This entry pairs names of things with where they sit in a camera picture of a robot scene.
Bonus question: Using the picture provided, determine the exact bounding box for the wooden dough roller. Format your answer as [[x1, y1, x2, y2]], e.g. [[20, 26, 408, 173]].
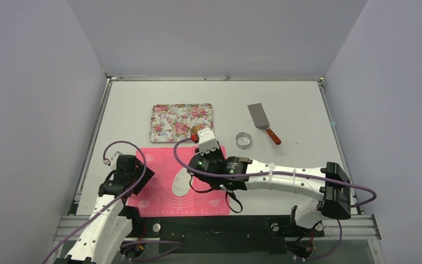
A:
[[191, 125, 203, 136]]

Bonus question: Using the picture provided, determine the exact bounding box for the white dough piece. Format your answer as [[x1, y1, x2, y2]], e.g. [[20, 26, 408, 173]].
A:
[[171, 168, 193, 197]]

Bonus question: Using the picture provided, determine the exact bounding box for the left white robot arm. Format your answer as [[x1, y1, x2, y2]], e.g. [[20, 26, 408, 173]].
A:
[[55, 155, 154, 263]]

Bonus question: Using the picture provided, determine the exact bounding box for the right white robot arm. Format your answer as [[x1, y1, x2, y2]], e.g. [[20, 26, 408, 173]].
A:
[[187, 150, 351, 235]]

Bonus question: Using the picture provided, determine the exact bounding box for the floral tray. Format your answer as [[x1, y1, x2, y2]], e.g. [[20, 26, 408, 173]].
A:
[[149, 103, 214, 143]]

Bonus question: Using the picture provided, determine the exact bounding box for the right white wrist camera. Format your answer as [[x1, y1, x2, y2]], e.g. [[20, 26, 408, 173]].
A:
[[197, 128, 220, 156]]

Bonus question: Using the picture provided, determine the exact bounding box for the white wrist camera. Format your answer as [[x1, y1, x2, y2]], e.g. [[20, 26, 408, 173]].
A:
[[197, 128, 220, 156], [102, 151, 122, 170]]

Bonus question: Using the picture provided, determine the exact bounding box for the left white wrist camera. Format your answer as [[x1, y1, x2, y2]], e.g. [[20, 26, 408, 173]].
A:
[[102, 151, 122, 170]]

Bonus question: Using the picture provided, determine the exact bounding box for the metal ring cutter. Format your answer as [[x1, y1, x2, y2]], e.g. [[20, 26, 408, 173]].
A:
[[235, 132, 252, 150]]

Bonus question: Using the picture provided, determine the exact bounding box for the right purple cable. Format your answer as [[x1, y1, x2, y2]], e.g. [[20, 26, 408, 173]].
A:
[[173, 137, 377, 261]]

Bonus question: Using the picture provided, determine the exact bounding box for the purple cable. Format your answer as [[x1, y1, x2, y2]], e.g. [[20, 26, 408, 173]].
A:
[[40, 140, 148, 264], [173, 137, 377, 261]]

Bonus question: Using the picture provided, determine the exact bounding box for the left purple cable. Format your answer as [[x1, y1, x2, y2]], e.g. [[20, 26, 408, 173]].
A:
[[40, 140, 148, 264]]

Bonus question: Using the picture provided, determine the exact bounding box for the metal spatula wooden handle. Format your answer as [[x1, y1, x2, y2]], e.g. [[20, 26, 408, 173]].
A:
[[247, 103, 281, 145]]

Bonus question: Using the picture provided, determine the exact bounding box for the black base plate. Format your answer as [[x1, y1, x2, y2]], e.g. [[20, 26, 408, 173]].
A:
[[126, 215, 325, 254]]

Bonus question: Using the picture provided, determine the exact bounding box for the aluminium front rail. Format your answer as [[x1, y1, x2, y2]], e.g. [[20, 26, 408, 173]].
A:
[[53, 215, 381, 241]]

